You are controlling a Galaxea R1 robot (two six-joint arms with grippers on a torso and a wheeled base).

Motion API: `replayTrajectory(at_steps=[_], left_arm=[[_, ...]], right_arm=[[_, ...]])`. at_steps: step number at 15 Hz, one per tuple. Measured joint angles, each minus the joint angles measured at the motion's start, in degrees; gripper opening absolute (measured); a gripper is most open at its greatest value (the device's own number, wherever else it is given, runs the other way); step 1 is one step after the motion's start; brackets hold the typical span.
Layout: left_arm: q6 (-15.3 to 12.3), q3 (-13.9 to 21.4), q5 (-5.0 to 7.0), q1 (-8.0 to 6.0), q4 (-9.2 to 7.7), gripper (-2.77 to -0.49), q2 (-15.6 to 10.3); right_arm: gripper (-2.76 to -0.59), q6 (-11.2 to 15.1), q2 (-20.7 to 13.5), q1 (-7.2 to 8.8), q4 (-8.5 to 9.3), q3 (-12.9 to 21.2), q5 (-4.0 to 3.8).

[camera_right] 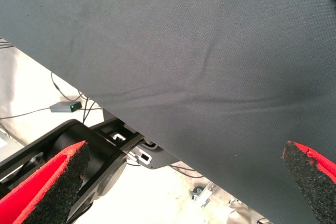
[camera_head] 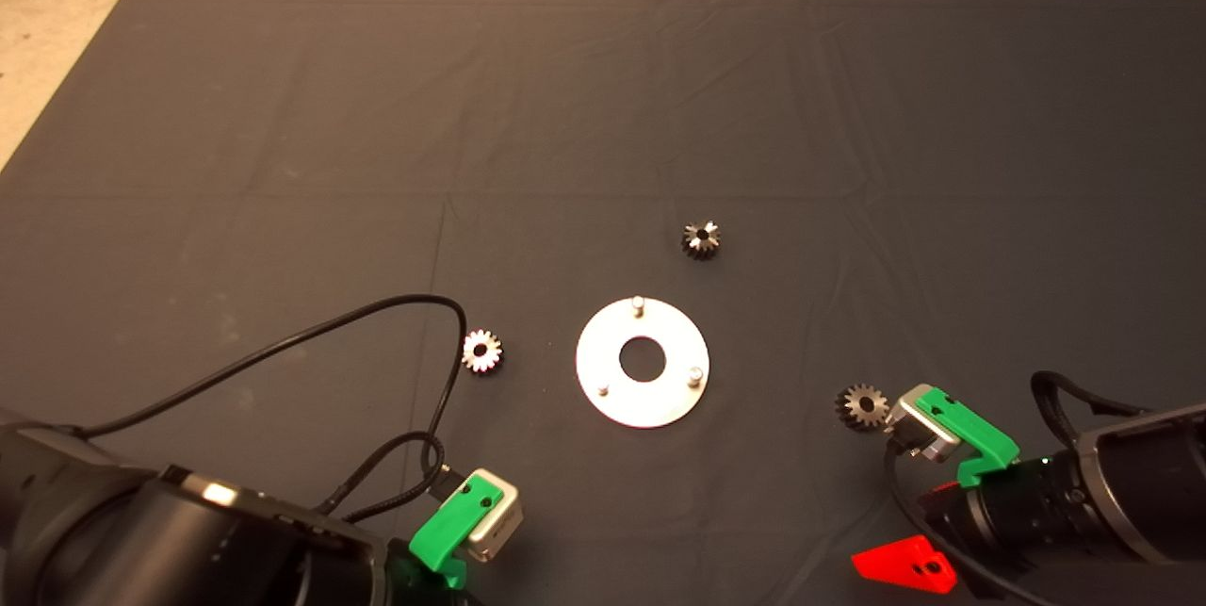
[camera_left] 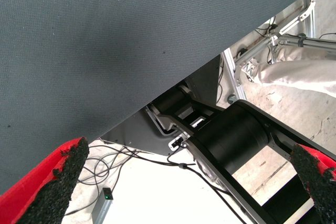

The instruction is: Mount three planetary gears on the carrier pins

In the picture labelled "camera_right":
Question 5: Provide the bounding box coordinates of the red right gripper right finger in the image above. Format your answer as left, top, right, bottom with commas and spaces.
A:
282, 140, 336, 224

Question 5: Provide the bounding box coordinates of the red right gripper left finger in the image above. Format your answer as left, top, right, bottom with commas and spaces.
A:
0, 140, 91, 224

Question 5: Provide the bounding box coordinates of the grey adapter box green light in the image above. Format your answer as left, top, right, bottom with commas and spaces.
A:
49, 101, 82, 113

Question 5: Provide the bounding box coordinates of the small caster wheel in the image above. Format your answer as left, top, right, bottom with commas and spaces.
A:
189, 186, 204, 200

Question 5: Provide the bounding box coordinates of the dark grey table cloth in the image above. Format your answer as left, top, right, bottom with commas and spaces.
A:
0, 0, 336, 224

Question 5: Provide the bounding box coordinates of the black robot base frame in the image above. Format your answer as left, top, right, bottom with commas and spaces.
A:
0, 108, 182, 224

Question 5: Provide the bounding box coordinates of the thin grey floor cable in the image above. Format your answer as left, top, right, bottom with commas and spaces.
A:
0, 107, 52, 120

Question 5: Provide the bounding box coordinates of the thin black floor cable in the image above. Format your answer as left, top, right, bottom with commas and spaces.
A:
50, 71, 102, 125
167, 165, 205, 179
0, 37, 14, 50

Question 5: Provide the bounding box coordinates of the aluminium table frame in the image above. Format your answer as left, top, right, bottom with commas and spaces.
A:
195, 180, 217, 208

